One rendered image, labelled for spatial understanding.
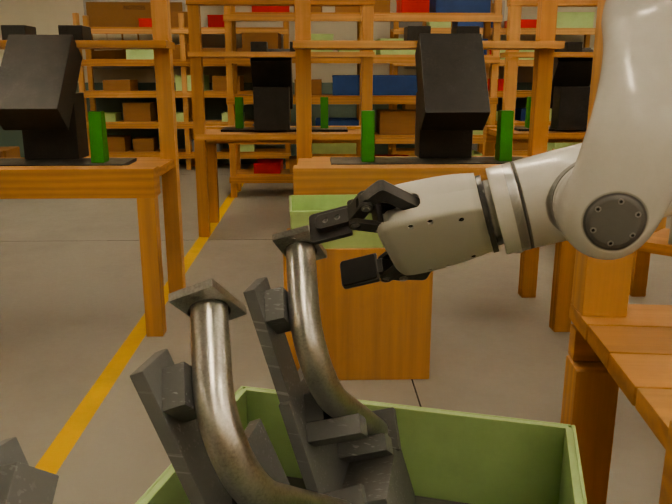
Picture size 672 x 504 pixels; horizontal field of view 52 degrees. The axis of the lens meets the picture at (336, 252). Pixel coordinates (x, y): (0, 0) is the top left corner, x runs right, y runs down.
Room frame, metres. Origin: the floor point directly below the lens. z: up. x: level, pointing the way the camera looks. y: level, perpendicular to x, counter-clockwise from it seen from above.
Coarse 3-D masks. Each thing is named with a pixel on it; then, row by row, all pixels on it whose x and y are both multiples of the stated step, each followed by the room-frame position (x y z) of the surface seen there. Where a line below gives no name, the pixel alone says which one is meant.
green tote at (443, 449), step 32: (256, 416) 0.81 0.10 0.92; (416, 416) 0.76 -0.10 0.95; (448, 416) 0.75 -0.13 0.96; (480, 416) 0.74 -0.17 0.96; (288, 448) 0.80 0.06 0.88; (416, 448) 0.76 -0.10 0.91; (448, 448) 0.75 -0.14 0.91; (480, 448) 0.74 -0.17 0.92; (512, 448) 0.73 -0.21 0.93; (544, 448) 0.72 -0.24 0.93; (576, 448) 0.67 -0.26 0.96; (160, 480) 0.61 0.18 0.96; (416, 480) 0.76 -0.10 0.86; (448, 480) 0.75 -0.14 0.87; (480, 480) 0.74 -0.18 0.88; (512, 480) 0.73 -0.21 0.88; (544, 480) 0.72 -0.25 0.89; (576, 480) 0.61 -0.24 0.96
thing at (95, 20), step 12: (84, 0) 10.79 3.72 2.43; (96, 0) 10.80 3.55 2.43; (108, 0) 10.81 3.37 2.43; (120, 0) 10.81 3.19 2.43; (132, 0) 10.82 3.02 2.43; (144, 0) 10.82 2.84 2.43; (180, 0) 10.84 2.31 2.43; (492, 0) 10.99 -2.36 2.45; (84, 12) 10.79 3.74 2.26; (96, 12) 10.80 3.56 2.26; (108, 12) 10.80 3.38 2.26; (120, 12) 10.81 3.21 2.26; (132, 12) 10.81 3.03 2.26; (144, 12) 10.82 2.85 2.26; (492, 12) 10.98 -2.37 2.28; (96, 24) 10.80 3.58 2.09; (108, 24) 10.80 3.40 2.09; (120, 24) 10.81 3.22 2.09; (132, 24) 10.81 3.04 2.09; (96, 36) 10.79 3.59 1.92; (108, 36) 10.80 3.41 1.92; (120, 36) 10.81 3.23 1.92; (132, 36) 10.81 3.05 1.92; (144, 36) 10.82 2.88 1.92
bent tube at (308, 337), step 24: (288, 240) 0.67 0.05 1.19; (288, 264) 0.66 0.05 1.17; (312, 264) 0.66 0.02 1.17; (288, 288) 0.64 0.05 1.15; (312, 288) 0.64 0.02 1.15; (312, 312) 0.62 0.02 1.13; (312, 336) 0.61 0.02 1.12; (312, 360) 0.60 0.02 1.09; (312, 384) 0.60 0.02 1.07; (336, 384) 0.61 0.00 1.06; (336, 408) 0.61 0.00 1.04; (360, 408) 0.66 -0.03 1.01; (384, 432) 0.73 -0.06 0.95
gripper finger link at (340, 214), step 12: (360, 192) 0.61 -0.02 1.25; (360, 204) 0.61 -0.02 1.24; (312, 216) 0.65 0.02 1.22; (324, 216) 0.63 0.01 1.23; (336, 216) 0.63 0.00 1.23; (348, 216) 0.62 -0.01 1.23; (360, 216) 0.62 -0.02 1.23; (312, 228) 0.64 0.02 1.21; (324, 228) 0.62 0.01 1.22; (336, 228) 0.63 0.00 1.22; (348, 228) 0.62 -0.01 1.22; (312, 240) 0.63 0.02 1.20; (324, 240) 0.62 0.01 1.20
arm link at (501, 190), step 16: (496, 176) 0.62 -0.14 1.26; (512, 176) 0.61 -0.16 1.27; (496, 192) 0.61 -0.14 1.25; (512, 192) 0.60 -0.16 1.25; (496, 208) 0.60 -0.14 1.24; (512, 208) 0.60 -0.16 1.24; (496, 224) 0.61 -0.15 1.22; (512, 224) 0.60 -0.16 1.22; (496, 240) 0.62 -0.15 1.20; (512, 240) 0.60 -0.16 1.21; (528, 240) 0.60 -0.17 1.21
